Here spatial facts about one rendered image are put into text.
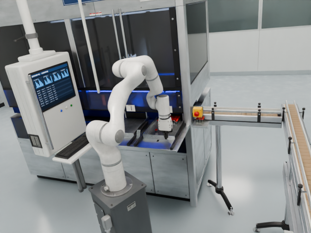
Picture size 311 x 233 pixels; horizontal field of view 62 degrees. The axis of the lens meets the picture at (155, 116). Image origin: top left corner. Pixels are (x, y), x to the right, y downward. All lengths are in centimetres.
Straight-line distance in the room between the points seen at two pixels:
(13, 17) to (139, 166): 178
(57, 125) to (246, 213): 184
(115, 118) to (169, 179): 130
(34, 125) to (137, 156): 96
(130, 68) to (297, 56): 554
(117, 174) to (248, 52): 550
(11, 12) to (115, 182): 186
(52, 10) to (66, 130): 101
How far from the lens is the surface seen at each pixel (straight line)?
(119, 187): 155
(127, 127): 226
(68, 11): 237
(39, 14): 256
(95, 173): 292
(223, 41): 660
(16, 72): 208
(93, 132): 141
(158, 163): 247
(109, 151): 145
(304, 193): 146
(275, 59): 666
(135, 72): 142
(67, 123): 235
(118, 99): 142
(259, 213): 267
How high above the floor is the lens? 183
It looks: 23 degrees down
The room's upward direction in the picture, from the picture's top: 7 degrees counter-clockwise
